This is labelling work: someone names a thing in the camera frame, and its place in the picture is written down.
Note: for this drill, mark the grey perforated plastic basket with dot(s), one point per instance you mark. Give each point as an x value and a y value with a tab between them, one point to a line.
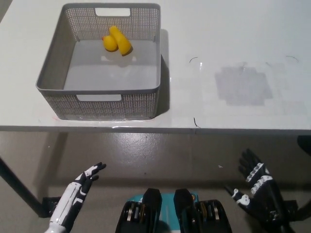
109	72

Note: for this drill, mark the yellow duck toy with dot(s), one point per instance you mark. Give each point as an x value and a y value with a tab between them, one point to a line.
116	41

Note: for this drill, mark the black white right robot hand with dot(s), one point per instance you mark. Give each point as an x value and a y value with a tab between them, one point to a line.
264	191

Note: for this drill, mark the black metal table leg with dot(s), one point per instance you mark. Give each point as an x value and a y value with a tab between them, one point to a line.
22	185
305	206

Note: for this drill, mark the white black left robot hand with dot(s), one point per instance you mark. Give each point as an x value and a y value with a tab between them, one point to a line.
70	196

